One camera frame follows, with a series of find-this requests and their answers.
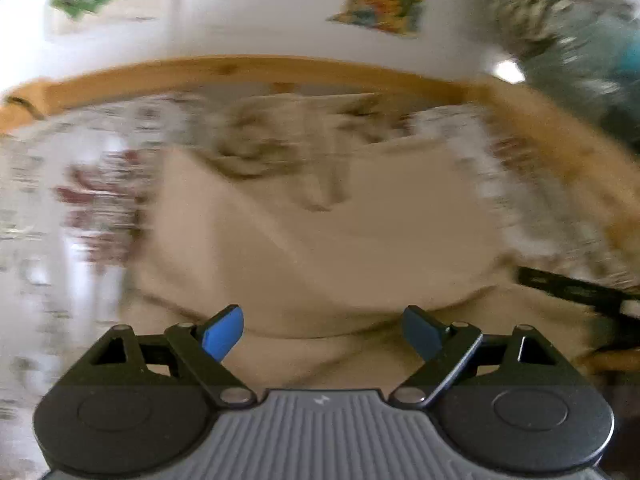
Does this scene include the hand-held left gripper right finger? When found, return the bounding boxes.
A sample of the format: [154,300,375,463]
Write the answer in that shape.
[392,304,584,408]

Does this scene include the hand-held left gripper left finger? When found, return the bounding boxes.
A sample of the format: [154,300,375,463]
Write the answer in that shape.
[60,304,257,409]

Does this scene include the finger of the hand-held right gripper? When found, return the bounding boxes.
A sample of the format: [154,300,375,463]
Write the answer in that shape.
[516,266,640,322]

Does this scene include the large beige garment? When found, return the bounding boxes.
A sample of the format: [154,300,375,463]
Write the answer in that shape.
[132,92,601,396]

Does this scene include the floral patterned bed sheet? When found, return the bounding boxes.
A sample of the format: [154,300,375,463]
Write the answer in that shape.
[0,85,640,480]

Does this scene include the mottled teal cloth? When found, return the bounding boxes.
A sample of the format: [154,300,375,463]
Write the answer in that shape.
[482,0,640,133]

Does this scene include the wooden bed frame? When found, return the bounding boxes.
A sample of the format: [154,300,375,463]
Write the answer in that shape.
[0,55,640,271]

